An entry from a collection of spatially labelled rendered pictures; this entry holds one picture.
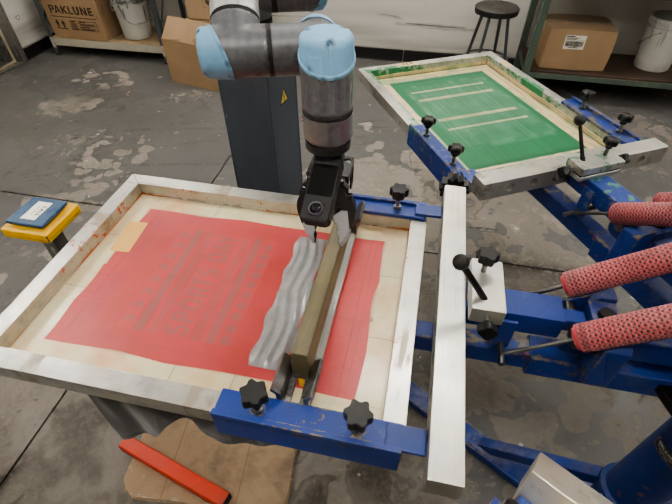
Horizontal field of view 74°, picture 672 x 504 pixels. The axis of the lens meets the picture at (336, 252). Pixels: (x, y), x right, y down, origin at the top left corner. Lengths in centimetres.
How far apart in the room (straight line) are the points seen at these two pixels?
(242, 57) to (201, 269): 50
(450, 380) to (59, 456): 161
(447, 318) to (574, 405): 133
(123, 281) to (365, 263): 53
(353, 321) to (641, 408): 154
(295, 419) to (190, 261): 48
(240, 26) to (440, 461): 68
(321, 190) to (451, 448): 42
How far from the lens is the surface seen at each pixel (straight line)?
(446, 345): 78
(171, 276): 104
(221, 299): 96
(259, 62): 72
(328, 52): 62
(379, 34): 464
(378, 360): 85
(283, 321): 89
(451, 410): 73
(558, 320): 88
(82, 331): 101
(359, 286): 96
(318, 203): 67
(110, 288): 107
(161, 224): 118
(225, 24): 74
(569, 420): 206
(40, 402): 222
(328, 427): 74
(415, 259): 98
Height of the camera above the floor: 167
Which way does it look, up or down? 44 degrees down
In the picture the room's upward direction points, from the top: straight up
